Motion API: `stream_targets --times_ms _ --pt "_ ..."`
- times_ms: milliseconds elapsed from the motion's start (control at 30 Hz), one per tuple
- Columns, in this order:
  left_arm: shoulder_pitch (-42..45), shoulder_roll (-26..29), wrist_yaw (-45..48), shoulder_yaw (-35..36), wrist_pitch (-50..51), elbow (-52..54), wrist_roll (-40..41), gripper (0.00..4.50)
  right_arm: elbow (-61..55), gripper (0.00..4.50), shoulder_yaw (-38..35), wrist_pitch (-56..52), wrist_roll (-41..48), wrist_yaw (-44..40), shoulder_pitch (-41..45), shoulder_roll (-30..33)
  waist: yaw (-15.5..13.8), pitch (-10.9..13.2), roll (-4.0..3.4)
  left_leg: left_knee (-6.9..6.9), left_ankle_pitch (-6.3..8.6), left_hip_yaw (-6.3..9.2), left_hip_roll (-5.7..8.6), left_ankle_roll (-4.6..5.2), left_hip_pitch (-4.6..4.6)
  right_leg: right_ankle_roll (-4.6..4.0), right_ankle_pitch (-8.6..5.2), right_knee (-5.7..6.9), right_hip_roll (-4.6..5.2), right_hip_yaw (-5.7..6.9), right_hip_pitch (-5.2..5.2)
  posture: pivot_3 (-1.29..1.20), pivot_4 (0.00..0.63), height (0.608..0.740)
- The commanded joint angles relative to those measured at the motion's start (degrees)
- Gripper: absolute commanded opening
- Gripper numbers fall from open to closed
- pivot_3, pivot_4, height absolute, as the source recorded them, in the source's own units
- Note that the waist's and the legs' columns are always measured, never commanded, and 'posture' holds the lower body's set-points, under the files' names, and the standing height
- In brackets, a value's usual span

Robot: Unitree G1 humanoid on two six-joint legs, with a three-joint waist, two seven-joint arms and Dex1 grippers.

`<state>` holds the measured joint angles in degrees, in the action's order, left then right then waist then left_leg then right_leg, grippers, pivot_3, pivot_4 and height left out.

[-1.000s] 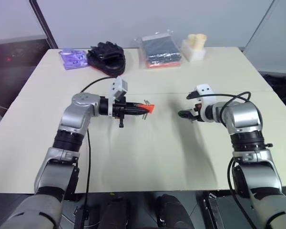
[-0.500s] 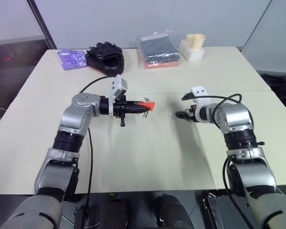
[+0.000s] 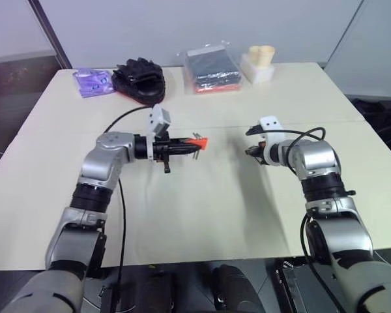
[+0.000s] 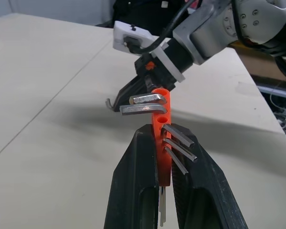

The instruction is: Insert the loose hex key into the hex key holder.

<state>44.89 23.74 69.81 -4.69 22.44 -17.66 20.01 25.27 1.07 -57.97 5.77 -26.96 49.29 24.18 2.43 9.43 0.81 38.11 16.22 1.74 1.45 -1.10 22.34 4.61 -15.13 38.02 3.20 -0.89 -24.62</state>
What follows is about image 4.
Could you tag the thinnest silver hex key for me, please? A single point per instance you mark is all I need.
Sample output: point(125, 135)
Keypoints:
point(177, 161)

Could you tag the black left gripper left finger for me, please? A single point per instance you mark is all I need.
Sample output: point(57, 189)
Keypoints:
point(131, 181)

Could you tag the black bulky background object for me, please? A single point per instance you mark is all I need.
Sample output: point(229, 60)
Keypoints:
point(143, 12)

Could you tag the dark hex key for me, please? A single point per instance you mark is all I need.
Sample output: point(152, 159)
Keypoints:
point(109, 104)

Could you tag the thin silver hex key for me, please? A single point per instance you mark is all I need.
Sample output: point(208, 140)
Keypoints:
point(181, 150)

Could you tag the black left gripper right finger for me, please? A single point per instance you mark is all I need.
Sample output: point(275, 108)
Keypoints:
point(205, 190)

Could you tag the brown cardboard box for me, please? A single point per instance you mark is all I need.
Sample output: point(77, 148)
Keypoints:
point(259, 62)

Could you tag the medium silver hex key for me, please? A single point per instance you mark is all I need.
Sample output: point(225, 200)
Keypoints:
point(178, 137)

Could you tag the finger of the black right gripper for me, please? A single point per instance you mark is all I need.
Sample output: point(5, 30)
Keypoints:
point(150, 84)
point(133, 88)

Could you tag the thick long silver hex key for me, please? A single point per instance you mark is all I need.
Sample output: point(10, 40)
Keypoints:
point(143, 110)

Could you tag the thickest silver hex key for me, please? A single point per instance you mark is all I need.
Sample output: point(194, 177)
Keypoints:
point(145, 98)

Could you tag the orange plastic hex key holder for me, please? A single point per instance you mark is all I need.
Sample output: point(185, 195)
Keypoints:
point(162, 164)

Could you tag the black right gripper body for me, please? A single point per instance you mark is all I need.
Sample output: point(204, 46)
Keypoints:
point(158, 75)

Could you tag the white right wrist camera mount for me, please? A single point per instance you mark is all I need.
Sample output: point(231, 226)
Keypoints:
point(124, 29)

